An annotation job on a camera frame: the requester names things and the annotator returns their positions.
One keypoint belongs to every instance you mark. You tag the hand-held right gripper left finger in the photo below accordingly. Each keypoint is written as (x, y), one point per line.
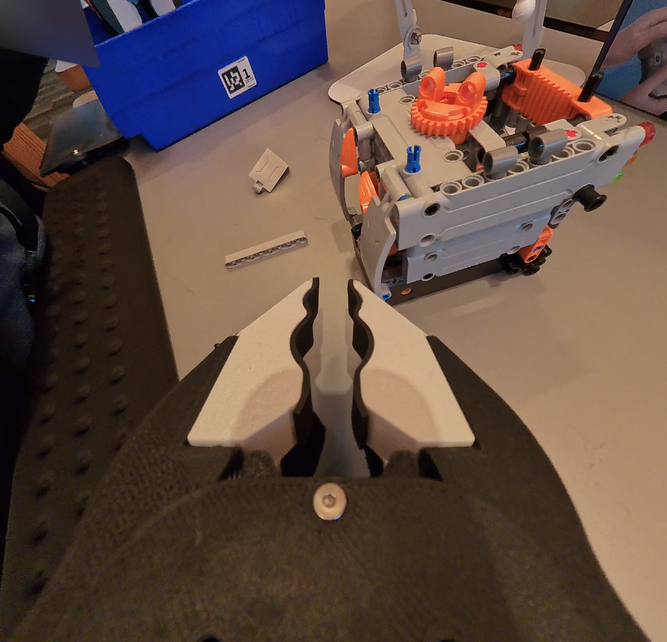
(245, 391)

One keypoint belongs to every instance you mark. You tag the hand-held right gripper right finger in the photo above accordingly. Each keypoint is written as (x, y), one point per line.
(417, 391)

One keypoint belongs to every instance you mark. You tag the blue parts bin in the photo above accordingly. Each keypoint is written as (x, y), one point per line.
(208, 42)

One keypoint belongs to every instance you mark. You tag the light grey holed beam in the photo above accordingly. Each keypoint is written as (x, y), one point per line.
(266, 249)

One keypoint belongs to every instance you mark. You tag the grey orange toy block model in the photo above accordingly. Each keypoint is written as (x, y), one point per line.
(469, 199)

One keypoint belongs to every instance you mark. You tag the dark perforated pad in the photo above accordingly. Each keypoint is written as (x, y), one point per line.
(94, 313)

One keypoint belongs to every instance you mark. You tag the wooden partition panel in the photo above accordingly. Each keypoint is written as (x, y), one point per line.
(26, 157)

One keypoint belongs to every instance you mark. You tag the small grey block panel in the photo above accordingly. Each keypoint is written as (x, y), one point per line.
(268, 170)

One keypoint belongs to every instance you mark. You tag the blue robot kit box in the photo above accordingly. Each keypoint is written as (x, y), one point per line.
(641, 37)

